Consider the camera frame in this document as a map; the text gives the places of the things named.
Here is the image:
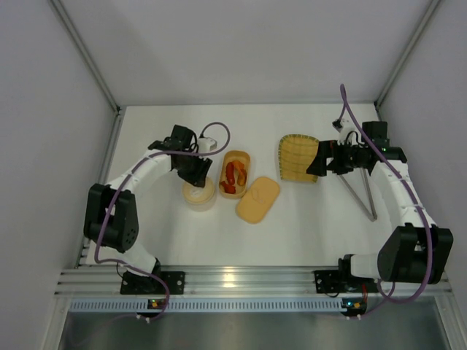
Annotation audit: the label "round tan bowl lid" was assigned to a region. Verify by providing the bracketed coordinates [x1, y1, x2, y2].
[182, 177, 215, 205]

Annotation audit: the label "red sausage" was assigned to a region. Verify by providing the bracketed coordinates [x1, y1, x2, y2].
[225, 162, 236, 185]

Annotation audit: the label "red chicken wing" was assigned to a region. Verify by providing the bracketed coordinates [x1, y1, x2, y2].
[220, 181, 236, 194]

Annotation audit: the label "orange fried dumpling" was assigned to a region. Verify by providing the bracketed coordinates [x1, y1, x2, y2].
[232, 160, 246, 173]

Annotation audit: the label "brown roasted potato piece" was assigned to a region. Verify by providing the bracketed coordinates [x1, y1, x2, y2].
[237, 170, 247, 186]

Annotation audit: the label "metal tongs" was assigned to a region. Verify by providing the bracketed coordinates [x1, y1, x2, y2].
[339, 167, 378, 222]

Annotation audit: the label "tan oblong box lid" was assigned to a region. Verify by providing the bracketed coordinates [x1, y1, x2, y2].
[236, 176, 280, 224]

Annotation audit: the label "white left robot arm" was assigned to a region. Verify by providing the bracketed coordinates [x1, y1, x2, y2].
[83, 125, 217, 281]

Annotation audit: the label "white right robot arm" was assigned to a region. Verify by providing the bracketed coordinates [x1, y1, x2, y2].
[306, 120, 453, 284]

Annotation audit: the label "tan oblong lunch box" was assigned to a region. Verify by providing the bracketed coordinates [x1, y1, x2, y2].
[218, 150, 251, 199]

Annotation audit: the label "woven bamboo tray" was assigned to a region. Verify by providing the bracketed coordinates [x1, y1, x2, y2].
[278, 134, 319, 183]

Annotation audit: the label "round steel bowl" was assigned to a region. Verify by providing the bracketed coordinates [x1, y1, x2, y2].
[185, 196, 216, 212]

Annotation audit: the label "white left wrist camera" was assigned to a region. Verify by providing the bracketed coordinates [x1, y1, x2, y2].
[197, 137, 217, 154]

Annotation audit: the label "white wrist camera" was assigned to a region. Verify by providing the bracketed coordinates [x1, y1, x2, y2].
[332, 118, 357, 144]
[197, 137, 217, 154]

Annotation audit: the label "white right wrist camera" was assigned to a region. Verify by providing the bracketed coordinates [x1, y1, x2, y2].
[332, 118, 357, 144]

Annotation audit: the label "right aluminium frame post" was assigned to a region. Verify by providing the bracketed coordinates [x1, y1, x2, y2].
[374, 0, 444, 112]

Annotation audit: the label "aluminium frame post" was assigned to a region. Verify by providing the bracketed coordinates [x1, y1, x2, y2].
[374, 0, 444, 112]
[47, 0, 120, 114]

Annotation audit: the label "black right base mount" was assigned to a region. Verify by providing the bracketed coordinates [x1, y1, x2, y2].
[313, 270, 378, 295]

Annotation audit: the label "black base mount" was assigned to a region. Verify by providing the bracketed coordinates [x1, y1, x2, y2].
[313, 270, 378, 295]
[120, 271, 185, 295]

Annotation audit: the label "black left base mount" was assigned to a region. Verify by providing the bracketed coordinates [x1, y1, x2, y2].
[120, 271, 185, 295]

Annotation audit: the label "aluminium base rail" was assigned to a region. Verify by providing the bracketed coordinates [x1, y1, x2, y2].
[54, 265, 453, 295]

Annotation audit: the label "left aluminium frame post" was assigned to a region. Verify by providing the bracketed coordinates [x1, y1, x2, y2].
[47, 0, 120, 114]

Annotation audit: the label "slotted grey cable duct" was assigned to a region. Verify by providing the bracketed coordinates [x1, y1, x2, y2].
[69, 297, 366, 314]

